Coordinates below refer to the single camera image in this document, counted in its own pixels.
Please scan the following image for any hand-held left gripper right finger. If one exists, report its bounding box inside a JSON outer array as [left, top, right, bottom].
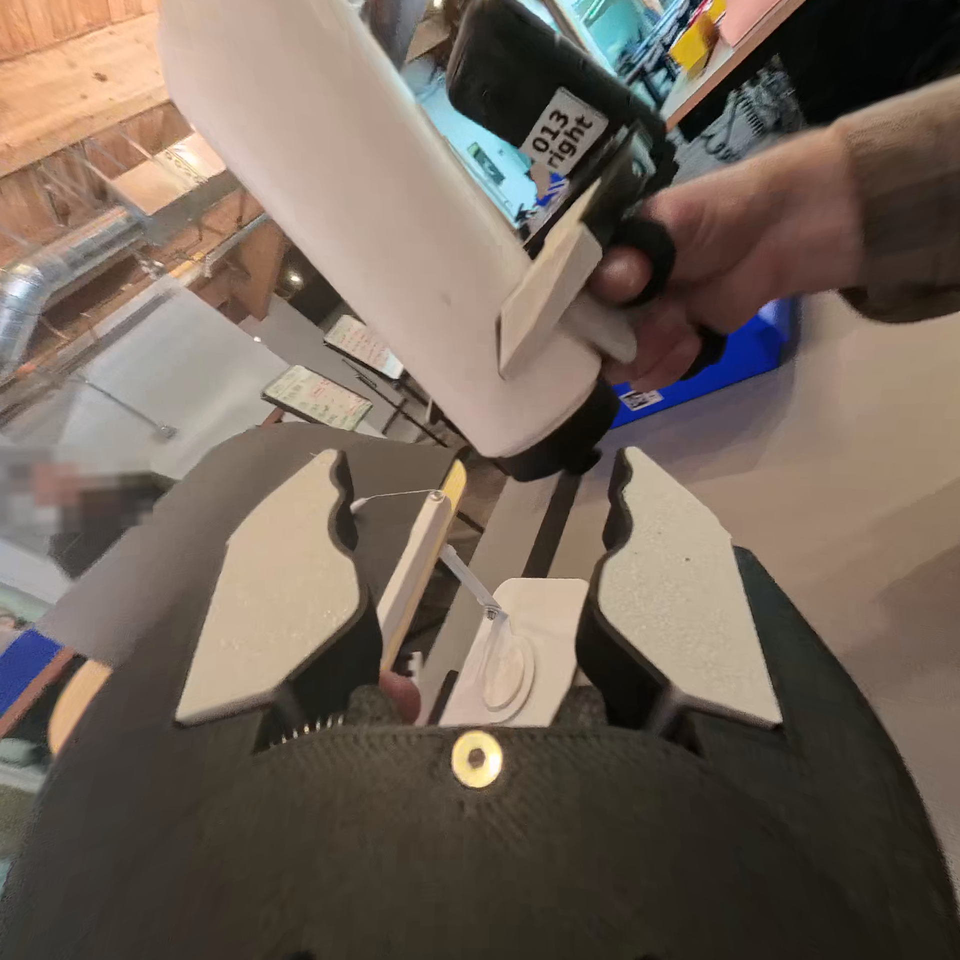
[[578, 446, 784, 726]]

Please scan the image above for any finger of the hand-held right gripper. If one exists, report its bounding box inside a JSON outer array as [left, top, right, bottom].
[[498, 188, 624, 376]]

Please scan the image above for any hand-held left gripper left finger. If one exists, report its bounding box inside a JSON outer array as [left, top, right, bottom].
[[176, 447, 376, 726]]

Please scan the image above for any white squeeze bottle black cap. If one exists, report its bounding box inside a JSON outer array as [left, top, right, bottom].
[[158, 0, 624, 481]]

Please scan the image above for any person's right hand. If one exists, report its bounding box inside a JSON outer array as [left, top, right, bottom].
[[593, 128, 871, 391]]

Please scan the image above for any black backdrop board stand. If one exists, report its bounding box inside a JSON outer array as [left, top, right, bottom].
[[45, 428, 466, 751]]

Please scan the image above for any whiteboard easel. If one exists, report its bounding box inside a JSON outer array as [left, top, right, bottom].
[[263, 365, 373, 433], [323, 312, 406, 381]]

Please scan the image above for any blue plastic bin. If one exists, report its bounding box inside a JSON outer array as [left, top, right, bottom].
[[608, 293, 796, 429]]

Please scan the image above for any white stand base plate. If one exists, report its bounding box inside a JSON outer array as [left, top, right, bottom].
[[435, 578, 594, 729]]

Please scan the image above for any silver ceiling duct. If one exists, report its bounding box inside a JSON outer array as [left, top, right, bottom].
[[0, 203, 151, 376]]

